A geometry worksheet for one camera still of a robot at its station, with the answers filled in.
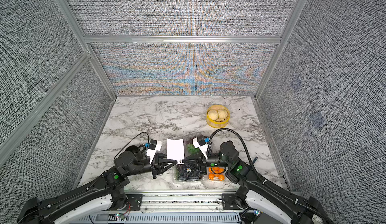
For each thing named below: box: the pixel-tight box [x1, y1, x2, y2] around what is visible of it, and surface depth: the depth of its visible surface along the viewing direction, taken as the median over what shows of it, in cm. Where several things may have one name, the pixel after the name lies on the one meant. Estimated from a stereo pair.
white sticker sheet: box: [166, 138, 185, 165], surface depth 63 cm
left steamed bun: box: [208, 109, 219, 121], surface depth 103 cm
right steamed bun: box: [218, 108, 228, 120], surface depth 104 cm
